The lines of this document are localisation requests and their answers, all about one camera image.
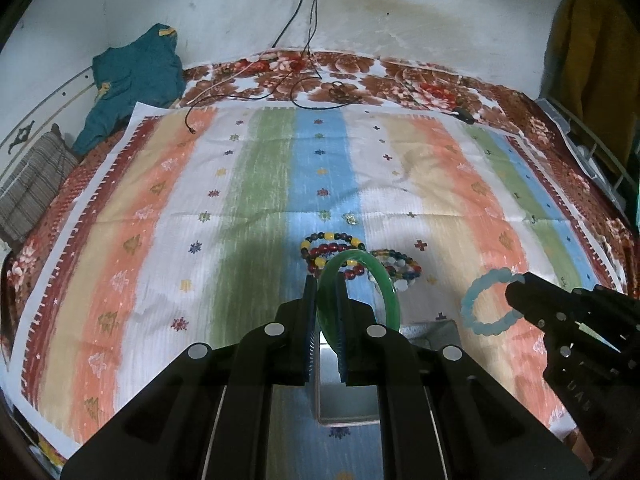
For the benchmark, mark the striped colourful cloth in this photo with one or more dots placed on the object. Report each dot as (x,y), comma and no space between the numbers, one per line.
(192,229)

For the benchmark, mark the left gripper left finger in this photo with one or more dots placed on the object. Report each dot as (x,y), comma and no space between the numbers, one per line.
(206,415)

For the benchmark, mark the brown hanging jacket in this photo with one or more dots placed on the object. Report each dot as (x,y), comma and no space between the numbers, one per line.
(592,69)

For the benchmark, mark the green jade bangle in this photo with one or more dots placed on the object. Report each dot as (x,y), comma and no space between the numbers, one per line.
(326,295)

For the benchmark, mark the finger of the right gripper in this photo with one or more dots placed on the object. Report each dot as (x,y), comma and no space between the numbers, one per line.
(560,284)
(542,304)

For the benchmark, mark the black small device on bed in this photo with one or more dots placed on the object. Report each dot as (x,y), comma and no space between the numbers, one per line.
(463,116)

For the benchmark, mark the grey plaid pillow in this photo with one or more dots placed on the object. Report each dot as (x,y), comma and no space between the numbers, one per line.
(33,184)

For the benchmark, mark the white wire rack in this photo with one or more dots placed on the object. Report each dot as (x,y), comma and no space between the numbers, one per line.
(585,155)

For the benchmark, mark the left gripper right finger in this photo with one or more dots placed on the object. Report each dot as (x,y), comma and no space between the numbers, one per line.
(442,416)

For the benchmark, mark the silver metal tin box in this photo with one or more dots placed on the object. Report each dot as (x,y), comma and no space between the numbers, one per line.
(338,405)

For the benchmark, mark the teal garment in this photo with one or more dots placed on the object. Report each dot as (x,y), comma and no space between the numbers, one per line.
(148,71)

